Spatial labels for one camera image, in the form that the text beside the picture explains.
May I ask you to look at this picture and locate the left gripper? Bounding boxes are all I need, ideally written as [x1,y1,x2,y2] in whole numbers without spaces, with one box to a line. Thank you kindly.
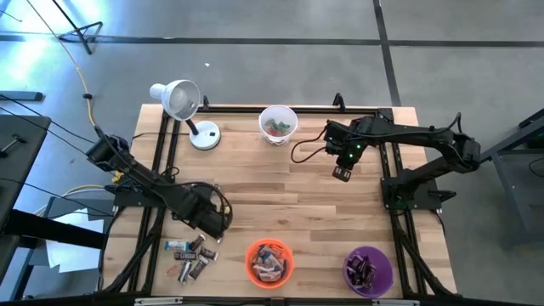
[178,186,234,241]

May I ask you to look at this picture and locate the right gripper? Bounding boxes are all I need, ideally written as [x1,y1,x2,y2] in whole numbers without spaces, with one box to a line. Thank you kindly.
[325,120,367,183]

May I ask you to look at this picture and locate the white plastic bucket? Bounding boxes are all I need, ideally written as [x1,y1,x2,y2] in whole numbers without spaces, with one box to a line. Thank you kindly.
[258,105,299,147]

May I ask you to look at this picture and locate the purple plastic basket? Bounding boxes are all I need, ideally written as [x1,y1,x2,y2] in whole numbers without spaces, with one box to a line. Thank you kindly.
[342,246,394,298]

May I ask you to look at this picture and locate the silver dark candy bar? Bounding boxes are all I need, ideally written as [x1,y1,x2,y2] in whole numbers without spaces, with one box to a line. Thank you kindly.
[177,259,193,285]

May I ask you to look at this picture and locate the white desk lamp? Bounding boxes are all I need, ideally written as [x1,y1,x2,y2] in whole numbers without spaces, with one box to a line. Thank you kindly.
[149,79,221,151]

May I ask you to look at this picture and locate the orange plastic basket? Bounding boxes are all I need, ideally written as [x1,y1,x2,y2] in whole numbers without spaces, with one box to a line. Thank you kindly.
[244,239,295,291]

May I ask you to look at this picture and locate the white paper sheets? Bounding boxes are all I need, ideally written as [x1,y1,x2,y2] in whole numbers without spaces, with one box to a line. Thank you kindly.
[44,207,107,274]

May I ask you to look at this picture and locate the dark grey panel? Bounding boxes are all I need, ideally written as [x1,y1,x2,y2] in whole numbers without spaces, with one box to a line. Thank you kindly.
[42,195,116,222]

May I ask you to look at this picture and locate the black metal beam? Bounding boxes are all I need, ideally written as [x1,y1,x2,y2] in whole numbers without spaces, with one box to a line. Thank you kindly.
[0,207,108,252]

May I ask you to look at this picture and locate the black metal desk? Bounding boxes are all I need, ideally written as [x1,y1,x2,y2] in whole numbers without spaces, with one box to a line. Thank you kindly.
[479,108,544,247]

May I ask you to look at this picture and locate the black side table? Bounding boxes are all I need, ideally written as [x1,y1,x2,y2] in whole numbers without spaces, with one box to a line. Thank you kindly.
[0,113,52,230]

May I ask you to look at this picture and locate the black hand tool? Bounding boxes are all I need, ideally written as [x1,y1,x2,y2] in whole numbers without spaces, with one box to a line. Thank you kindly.
[0,134,27,159]

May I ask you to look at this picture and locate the black flat bar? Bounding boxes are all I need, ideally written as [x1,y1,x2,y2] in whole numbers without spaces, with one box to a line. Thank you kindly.
[0,90,45,103]

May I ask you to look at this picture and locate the black tripod stand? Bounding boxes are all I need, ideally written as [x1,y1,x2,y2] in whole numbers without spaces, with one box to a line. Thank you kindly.
[50,0,104,55]

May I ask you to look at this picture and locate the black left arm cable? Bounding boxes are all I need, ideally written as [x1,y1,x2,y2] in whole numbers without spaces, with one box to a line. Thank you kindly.
[169,181,234,226]

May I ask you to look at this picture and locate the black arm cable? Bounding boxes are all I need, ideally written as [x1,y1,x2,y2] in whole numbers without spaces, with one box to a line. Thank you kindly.
[290,127,331,164]
[169,181,234,226]

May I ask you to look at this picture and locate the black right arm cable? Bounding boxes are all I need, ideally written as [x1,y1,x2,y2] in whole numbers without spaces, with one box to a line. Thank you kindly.
[290,127,331,164]

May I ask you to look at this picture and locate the silver metal bracket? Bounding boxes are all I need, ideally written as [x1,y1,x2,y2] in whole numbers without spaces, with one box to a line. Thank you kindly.
[371,298,421,306]
[133,297,184,306]

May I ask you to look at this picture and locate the yellow floor cable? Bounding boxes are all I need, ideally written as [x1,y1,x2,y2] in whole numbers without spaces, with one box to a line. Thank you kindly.
[25,0,118,216]

